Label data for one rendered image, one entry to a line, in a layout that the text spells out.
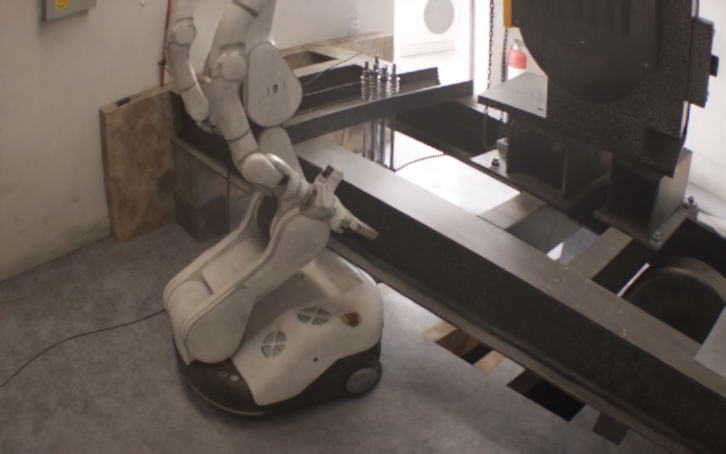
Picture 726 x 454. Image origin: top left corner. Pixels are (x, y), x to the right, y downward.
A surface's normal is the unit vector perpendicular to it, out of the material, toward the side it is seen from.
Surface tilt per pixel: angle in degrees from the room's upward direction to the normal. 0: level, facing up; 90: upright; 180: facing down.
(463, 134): 90
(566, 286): 0
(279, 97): 89
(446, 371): 0
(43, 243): 90
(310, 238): 90
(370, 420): 0
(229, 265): 23
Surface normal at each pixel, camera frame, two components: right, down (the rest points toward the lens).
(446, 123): -0.76, 0.31
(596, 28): -0.60, 0.38
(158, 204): 0.65, 0.38
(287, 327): -0.52, -0.55
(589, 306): 0.02, -0.87
